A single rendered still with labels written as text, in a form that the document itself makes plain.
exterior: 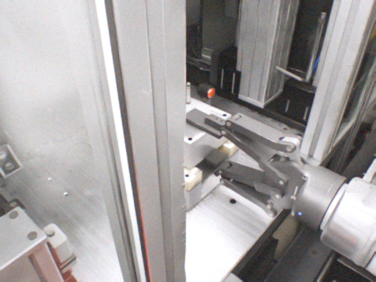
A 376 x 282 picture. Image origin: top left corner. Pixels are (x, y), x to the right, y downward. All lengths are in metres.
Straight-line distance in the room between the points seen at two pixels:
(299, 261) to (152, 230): 0.57
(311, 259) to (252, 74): 0.41
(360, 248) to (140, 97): 0.30
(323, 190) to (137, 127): 0.28
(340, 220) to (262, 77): 0.39
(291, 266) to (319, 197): 0.38
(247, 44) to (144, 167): 0.53
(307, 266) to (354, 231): 0.39
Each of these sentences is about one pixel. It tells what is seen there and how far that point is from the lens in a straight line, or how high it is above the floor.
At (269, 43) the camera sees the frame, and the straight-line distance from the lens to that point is 0.67.
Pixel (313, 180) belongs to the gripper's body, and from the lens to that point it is 0.41.
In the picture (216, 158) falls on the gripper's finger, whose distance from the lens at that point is 0.49.
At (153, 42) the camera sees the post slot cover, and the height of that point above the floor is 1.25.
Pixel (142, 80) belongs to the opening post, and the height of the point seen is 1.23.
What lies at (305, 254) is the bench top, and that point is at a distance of 0.79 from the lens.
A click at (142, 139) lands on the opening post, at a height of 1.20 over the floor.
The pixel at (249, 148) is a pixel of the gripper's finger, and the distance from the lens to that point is 0.43.
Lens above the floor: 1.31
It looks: 38 degrees down
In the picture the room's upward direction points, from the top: straight up
